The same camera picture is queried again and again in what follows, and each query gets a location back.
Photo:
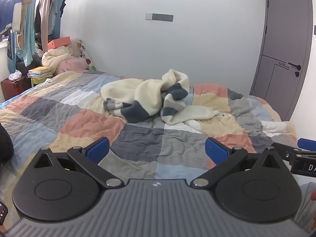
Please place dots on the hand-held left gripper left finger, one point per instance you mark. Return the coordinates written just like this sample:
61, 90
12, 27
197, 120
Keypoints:
97, 149

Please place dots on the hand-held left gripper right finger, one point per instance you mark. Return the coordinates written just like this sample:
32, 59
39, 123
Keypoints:
217, 150

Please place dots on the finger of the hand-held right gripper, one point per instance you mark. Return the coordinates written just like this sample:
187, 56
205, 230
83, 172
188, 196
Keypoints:
307, 144
284, 149

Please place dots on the cream fleece sweater blue stripes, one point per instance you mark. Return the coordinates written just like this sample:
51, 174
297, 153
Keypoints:
148, 93

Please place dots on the hanging clothes on rack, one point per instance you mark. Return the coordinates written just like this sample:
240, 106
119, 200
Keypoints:
44, 17

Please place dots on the person's right hand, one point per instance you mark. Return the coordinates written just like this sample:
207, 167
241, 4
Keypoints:
314, 221

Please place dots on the pastel patchwork quilt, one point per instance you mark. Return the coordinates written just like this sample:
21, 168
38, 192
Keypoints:
74, 118

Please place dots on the person's grey clothing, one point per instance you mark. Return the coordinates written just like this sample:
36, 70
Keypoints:
302, 207

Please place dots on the pink pillow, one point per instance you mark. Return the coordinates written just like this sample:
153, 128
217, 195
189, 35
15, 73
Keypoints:
71, 65

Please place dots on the green stool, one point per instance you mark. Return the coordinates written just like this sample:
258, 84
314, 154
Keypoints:
40, 82

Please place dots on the printed pillow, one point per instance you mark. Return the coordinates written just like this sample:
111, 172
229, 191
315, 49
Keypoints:
87, 54

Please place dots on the stack of books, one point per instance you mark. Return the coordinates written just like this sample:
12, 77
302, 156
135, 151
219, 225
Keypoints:
40, 72

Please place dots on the cream blanket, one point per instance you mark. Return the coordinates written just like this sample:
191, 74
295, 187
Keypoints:
55, 58

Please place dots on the white brown plush toy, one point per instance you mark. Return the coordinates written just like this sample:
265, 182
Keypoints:
76, 49

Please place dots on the red suitcase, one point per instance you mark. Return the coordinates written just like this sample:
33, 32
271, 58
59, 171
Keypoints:
14, 87

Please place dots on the dark storage box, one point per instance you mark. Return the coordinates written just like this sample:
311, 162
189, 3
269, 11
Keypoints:
27, 66

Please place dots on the white plastic bag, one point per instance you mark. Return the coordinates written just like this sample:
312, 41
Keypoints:
15, 75

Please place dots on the orange box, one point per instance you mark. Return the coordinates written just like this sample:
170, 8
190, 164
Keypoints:
59, 43

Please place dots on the black wrist device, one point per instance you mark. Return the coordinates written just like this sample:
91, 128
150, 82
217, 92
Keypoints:
2, 211

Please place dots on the grey door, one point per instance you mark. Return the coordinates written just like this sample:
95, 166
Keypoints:
279, 29

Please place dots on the dark blue hanging cloth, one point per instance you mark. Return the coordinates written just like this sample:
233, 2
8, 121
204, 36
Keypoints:
9, 9

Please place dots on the white wall switch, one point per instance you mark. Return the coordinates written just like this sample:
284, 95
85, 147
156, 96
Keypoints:
148, 16

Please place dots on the grey wall panel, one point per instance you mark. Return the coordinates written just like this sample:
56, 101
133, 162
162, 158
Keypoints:
163, 17

